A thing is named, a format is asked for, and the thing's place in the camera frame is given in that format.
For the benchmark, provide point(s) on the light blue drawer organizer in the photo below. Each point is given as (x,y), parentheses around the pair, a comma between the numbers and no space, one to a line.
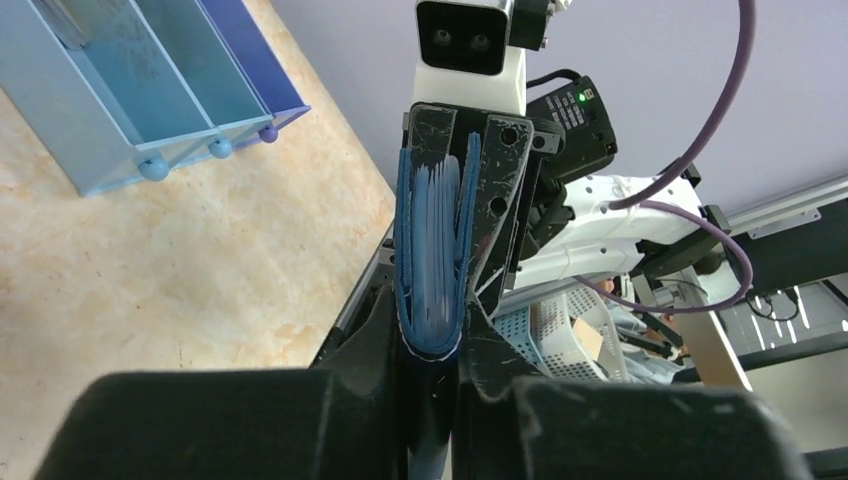
(121,92)

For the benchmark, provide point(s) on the white perforated basket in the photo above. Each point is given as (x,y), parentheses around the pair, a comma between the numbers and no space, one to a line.
(575,338)

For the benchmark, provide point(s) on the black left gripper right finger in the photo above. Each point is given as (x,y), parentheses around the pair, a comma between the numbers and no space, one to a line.
(514,423)

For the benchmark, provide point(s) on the dark blue leather card holder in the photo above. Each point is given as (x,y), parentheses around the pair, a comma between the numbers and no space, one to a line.
(432,236)

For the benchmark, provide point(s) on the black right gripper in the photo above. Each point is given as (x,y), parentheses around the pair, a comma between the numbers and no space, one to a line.
(589,145)

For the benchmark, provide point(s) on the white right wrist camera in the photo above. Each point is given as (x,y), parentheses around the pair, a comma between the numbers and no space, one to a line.
(473,53)

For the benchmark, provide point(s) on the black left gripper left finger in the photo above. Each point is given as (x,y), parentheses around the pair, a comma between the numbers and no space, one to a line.
(336,420)

